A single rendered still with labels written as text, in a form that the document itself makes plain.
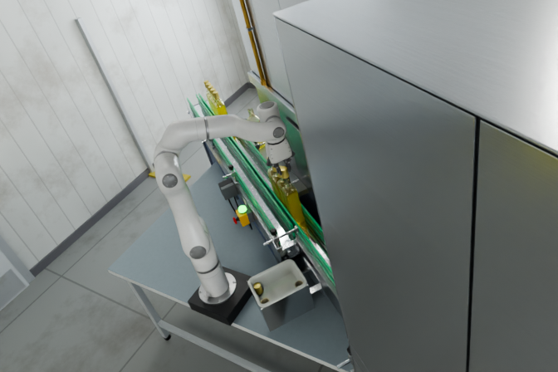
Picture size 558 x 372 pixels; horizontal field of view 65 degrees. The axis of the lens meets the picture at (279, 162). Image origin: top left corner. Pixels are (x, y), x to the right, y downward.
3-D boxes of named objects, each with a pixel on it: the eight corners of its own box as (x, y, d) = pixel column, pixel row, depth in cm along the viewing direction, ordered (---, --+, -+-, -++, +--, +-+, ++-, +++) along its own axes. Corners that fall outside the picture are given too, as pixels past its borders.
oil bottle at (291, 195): (305, 221, 207) (296, 186, 195) (295, 226, 206) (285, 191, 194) (300, 214, 212) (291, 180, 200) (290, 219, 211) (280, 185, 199)
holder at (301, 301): (325, 301, 193) (320, 279, 184) (270, 331, 187) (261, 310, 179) (308, 276, 207) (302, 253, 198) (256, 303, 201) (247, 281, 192)
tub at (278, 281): (312, 296, 187) (308, 282, 182) (265, 320, 183) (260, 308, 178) (295, 269, 201) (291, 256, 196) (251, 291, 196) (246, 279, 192)
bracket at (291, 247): (301, 253, 200) (298, 243, 196) (283, 263, 198) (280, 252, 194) (298, 249, 203) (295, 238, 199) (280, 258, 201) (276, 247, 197)
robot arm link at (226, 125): (208, 130, 159) (288, 121, 167) (202, 113, 172) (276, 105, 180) (210, 152, 164) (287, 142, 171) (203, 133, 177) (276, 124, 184)
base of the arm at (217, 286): (219, 310, 206) (208, 286, 195) (191, 296, 216) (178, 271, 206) (244, 281, 218) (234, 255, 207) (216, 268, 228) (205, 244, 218)
